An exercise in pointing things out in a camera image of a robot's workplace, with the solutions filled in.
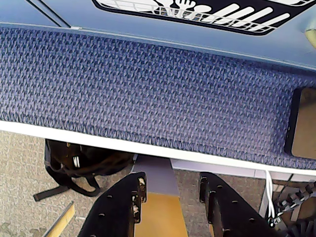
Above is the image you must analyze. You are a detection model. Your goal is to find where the blue woven mat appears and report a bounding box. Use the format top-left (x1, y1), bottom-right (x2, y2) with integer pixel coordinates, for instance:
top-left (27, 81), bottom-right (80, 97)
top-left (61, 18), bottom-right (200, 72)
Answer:
top-left (0, 26), bottom-right (316, 171)

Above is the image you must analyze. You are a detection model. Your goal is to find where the black smartphone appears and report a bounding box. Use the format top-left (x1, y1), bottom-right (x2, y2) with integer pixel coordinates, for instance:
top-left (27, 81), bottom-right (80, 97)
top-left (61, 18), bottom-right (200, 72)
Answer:
top-left (283, 86), bottom-right (316, 160)

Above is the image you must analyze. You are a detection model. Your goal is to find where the dishwasher print cabinet door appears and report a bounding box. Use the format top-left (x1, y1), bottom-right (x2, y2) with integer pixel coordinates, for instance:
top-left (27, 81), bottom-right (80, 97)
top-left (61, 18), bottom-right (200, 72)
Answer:
top-left (37, 0), bottom-right (316, 62)

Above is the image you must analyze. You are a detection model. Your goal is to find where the black backpack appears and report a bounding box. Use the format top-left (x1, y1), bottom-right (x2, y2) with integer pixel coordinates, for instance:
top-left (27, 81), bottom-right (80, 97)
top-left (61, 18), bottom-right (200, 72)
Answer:
top-left (33, 139), bottom-right (138, 202)

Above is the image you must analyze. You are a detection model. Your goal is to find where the blue gray panel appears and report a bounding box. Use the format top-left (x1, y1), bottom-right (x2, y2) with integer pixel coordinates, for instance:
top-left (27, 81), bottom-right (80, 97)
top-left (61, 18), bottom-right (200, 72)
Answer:
top-left (132, 155), bottom-right (180, 196)

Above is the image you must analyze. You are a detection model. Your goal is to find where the white metal beam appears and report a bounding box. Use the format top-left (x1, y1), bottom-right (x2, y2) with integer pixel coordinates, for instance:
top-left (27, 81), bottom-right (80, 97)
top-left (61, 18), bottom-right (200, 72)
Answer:
top-left (170, 158), bottom-right (316, 179)

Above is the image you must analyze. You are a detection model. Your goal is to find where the cream rounded object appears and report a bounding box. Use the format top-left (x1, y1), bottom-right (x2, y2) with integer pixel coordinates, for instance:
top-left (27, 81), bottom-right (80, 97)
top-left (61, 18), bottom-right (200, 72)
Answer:
top-left (305, 24), bottom-right (316, 48)

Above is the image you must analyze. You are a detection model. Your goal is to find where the light wooden plank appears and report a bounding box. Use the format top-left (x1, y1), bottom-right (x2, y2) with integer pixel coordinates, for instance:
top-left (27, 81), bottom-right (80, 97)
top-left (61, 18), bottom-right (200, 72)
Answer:
top-left (40, 200), bottom-right (76, 237)

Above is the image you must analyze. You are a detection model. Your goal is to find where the yellow wooden board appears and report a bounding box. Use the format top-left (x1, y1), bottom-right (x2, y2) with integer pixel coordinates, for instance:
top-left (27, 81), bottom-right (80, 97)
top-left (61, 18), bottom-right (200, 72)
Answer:
top-left (134, 192), bottom-right (214, 237)

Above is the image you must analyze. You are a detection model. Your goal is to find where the white cable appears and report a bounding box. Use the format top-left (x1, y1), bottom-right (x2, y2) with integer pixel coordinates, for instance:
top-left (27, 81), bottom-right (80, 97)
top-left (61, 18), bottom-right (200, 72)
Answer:
top-left (264, 169), bottom-right (276, 221)

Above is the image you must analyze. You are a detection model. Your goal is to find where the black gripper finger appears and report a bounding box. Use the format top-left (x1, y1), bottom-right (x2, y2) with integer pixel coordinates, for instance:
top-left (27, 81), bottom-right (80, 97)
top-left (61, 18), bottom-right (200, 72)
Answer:
top-left (77, 172), bottom-right (148, 237)
top-left (199, 172), bottom-right (287, 237)

